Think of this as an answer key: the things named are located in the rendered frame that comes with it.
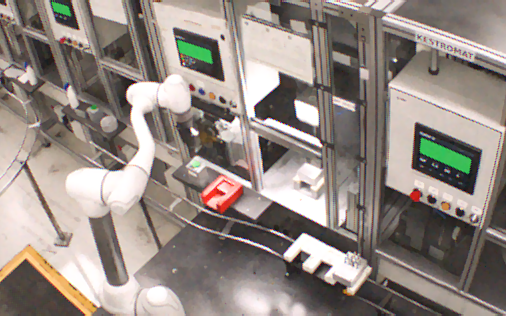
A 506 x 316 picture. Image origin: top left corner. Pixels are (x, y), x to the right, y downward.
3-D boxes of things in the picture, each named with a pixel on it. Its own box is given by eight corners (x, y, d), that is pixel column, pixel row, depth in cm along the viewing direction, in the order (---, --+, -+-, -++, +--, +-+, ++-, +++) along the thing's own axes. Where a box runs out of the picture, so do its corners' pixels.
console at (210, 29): (168, 90, 263) (148, 5, 231) (210, 58, 277) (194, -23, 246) (237, 119, 241) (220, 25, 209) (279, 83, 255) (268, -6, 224)
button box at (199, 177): (190, 183, 283) (185, 165, 275) (200, 173, 287) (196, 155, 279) (201, 189, 279) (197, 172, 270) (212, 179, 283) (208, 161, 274)
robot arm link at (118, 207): (144, 163, 208) (113, 160, 212) (126, 200, 196) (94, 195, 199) (153, 188, 217) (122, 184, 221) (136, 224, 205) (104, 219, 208)
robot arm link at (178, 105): (196, 99, 253) (168, 98, 256) (189, 70, 242) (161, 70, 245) (187, 115, 245) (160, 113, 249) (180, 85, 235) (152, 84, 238)
